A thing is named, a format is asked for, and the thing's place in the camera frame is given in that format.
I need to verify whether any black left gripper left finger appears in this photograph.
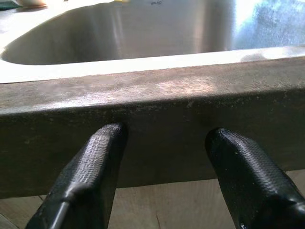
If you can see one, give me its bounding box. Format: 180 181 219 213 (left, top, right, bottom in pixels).
25 122 129 229

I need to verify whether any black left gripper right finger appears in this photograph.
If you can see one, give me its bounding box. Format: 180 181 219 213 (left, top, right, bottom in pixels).
204 127 305 229

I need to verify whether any stainless steel sink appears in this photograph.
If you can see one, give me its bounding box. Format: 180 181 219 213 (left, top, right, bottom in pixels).
0 0 305 84

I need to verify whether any white cup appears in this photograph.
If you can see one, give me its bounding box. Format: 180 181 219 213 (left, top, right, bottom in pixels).
18 0 48 7

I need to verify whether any green scouring sponge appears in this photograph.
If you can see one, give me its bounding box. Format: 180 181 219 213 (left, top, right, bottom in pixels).
0 0 22 10

